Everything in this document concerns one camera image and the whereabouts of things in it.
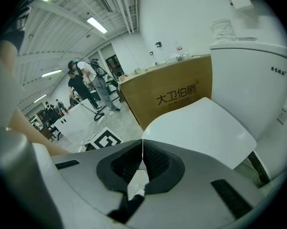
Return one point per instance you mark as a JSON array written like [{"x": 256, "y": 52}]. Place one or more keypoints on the small white carton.
[{"x": 173, "y": 60}]

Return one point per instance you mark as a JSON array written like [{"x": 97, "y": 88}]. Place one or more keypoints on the white toilet with flush button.
[{"x": 248, "y": 85}]

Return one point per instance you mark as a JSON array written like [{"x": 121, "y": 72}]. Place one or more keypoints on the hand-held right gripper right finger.
[{"x": 193, "y": 194}]

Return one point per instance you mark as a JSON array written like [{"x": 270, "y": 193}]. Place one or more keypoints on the white toilet lid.
[{"x": 200, "y": 128}]

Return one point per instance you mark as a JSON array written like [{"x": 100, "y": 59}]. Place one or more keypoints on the black wall bracket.
[
  {"x": 159, "y": 45},
  {"x": 151, "y": 53}
]

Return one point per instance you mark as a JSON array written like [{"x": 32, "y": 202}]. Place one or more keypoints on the large brown cardboard box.
[{"x": 169, "y": 87}]

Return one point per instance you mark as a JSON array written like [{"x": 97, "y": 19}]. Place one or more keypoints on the clear water bottle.
[{"x": 178, "y": 49}]

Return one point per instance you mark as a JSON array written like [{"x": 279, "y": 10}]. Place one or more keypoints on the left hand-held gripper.
[{"x": 105, "y": 139}]

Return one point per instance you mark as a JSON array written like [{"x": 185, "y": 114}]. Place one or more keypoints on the white box cabinet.
[{"x": 74, "y": 125}]

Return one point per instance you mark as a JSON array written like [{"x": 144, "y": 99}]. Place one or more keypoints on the dark glass door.
[{"x": 113, "y": 65}]

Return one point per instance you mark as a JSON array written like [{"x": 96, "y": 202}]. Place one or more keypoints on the white wall socket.
[{"x": 283, "y": 116}]

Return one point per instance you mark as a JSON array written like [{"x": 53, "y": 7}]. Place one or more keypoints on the white toilet paper roll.
[
  {"x": 240, "y": 2},
  {"x": 223, "y": 31}
]

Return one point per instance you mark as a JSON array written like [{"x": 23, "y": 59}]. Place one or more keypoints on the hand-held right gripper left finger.
[{"x": 91, "y": 175}]

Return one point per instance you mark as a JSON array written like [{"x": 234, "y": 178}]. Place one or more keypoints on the person's white navy shirt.
[{"x": 12, "y": 30}]

